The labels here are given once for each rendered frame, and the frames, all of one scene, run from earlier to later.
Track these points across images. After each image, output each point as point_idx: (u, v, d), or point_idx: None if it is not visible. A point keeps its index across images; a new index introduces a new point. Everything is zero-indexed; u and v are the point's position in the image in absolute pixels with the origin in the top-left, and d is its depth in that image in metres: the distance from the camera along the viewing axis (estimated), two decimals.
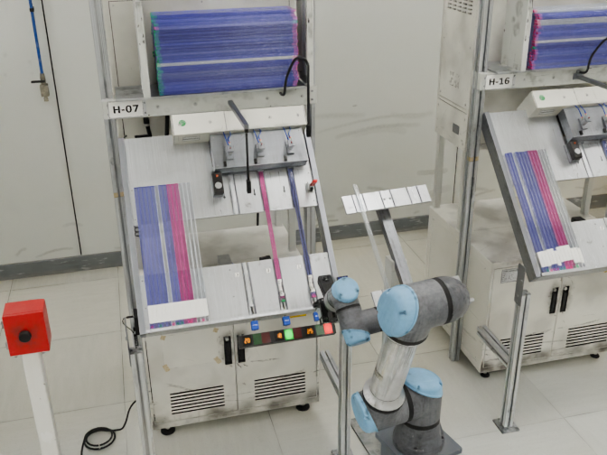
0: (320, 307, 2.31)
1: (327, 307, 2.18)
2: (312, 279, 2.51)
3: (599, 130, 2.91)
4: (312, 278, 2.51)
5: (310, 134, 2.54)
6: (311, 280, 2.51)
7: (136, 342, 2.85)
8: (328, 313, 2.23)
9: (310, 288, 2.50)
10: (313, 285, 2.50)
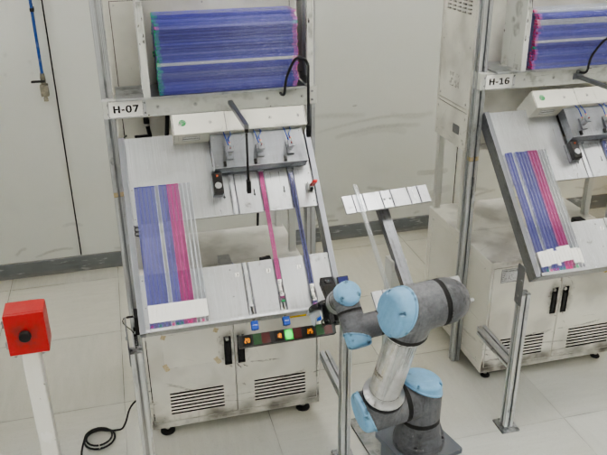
0: (319, 309, 2.30)
1: (329, 310, 2.17)
2: (313, 287, 2.50)
3: (599, 130, 2.91)
4: (313, 286, 2.50)
5: (310, 134, 2.54)
6: (312, 288, 2.50)
7: (136, 342, 2.85)
8: (330, 316, 2.23)
9: (312, 297, 2.49)
10: (315, 293, 2.49)
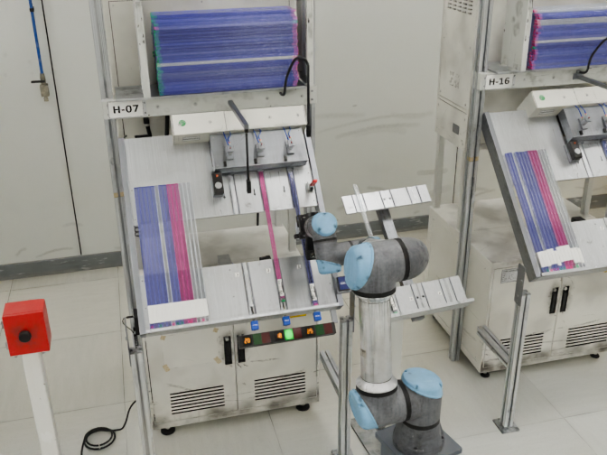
0: None
1: None
2: (313, 287, 2.50)
3: (599, 130, 2.91)
4: (313, 286, 2.50)
5: (310, 134, 2.54)
6: (312, 288, 2.50)
7: (136, 342, 2.85)
8: None
9: (312, 297, 2.49)
10: (315, 293, 2.49)
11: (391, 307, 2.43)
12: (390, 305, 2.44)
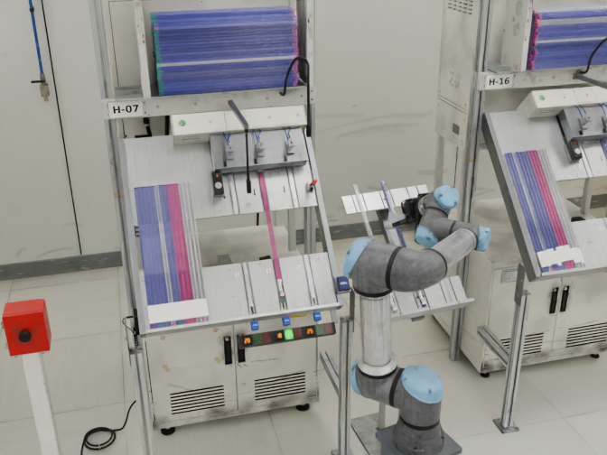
0: None
1: None
2: (421, 292, 2.48)
3: (599, 130, 2.91)
4: (421, 291, 2.48)
5: (310, 134, 2.54)
6: (420, 292, 2.47)
7: (136, 342, 2.85)
8: None
9: (420, 301, 2.47)
10: (424, 297, 2.47)
11: (391, 307, 2.43)
12: (390, 305, 2.44)
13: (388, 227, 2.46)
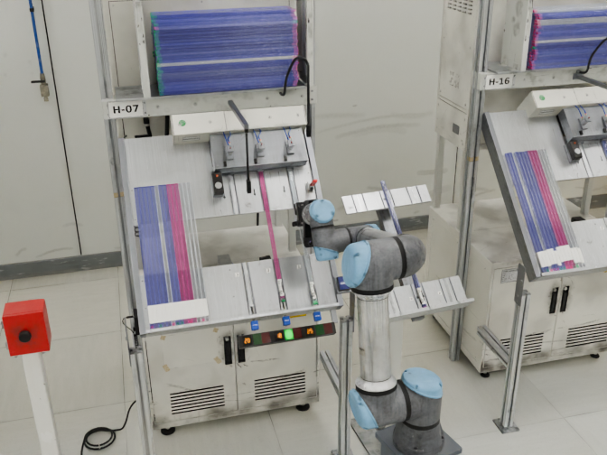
0: None
1: None
2: (421, 292, 2.48)
3: (599, 130, 2.91)
4: (421, 291, 2.48)
5: (310, 134, 2.54)
6: (420, 292, 2.47)
7: (136, 342, 2.85)
8: None
9: (420, 301, 2.47)
10: (424, 297, 2.47)
11: (312, 295, 2.49)
12: (311, 293, 2.50)
13: None
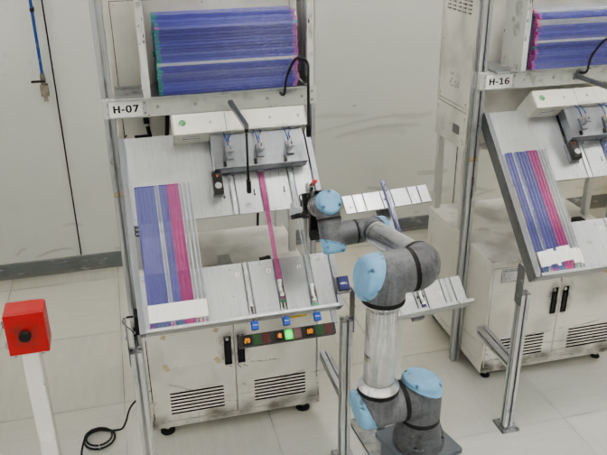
0: None
1: None
2: (421, 292, 2.48)
3: (599, 130, 2.91)
4: (421, 291, 2.48)
5: (310, 134, 2.54)
6: (420, 292, 2.47)
7: (136, 342, 2.85)
8: None
9: (420, 301, 2.47)
10: (424, 297, 2.47)
11: (312, 297, 2.49)
12: (311, 295, 2.50)
13: (289, 218, 2.44)
